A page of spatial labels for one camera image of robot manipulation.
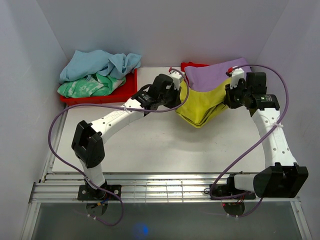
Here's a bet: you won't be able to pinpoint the green white patterned garment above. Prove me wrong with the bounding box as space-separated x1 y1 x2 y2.
57 73 126 99

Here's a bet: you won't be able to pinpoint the folded purple trousers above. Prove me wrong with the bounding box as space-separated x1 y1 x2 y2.
185 57 248 92

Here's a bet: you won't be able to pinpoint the aluminium rail frame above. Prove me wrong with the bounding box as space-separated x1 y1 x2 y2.
21 171 312 240

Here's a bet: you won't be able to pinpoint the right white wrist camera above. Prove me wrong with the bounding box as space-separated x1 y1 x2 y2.
226 66 245 89

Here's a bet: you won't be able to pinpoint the light blue garment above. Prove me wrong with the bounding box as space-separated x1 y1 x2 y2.
59 50 142 84

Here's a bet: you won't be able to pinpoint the folded red garment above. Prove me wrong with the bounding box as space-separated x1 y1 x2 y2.
180 61 209 72

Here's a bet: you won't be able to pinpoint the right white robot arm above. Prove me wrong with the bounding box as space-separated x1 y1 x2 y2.
224 68 309 199

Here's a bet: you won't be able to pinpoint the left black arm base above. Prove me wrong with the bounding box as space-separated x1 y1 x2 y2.
77 183 122 217

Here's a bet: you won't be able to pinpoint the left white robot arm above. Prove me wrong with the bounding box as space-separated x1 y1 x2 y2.
71 70 183 200

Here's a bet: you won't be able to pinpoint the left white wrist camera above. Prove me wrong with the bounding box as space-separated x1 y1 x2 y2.
169 70 185 91

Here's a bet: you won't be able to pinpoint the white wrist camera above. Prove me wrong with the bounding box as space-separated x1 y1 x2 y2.
169 70 185 91
226 66 245 89

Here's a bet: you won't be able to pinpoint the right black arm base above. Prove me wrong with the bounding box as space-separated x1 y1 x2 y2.
212 184 256 217

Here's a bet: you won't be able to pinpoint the red plastic tray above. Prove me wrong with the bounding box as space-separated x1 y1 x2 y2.
59 69 138 106

